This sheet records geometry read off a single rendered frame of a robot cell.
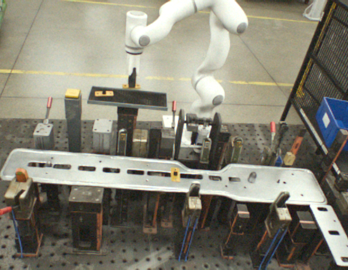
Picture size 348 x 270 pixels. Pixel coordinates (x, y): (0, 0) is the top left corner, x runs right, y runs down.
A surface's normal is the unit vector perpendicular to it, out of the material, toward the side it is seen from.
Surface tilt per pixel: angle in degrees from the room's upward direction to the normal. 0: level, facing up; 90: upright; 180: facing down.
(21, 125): 0
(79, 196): 0
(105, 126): 0
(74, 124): 90
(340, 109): 90
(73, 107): 90
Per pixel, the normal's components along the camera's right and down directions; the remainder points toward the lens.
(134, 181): 0.14, -0.78
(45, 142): 0.04, 0.62
